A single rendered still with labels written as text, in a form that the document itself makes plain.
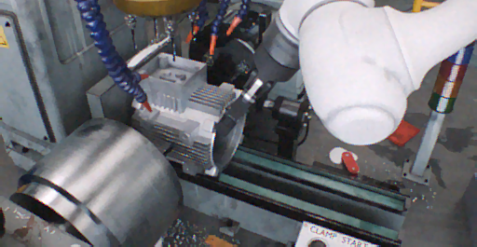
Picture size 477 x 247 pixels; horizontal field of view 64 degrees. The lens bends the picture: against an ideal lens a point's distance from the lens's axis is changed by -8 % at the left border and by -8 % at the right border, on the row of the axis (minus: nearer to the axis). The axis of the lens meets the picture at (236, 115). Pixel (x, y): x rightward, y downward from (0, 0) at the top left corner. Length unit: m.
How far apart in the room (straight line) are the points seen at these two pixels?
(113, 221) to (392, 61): 0.44
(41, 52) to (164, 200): 0.39
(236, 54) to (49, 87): 0.46
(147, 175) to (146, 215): 0.06
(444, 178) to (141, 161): 0.86
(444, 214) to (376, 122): 0.73
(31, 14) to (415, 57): 0.66
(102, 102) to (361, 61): 0.56
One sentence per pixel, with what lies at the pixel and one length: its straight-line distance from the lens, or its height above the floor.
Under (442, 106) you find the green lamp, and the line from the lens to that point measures 1.05.
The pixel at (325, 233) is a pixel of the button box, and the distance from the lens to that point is 0.64.
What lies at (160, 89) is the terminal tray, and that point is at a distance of 0.86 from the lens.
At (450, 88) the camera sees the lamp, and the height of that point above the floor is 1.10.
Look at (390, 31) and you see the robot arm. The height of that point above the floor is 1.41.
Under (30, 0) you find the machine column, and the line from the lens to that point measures 0.83.
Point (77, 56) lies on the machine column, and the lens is 0.94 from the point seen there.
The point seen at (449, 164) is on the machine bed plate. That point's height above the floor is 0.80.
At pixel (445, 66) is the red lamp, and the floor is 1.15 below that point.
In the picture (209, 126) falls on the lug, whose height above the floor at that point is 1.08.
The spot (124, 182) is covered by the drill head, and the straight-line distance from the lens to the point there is 0.65.
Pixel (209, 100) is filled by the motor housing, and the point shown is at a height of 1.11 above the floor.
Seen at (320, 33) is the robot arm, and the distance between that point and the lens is 0.47.
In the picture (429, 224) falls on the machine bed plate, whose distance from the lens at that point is 1.10.
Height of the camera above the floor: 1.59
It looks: 37 degrees down
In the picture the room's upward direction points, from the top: straight up
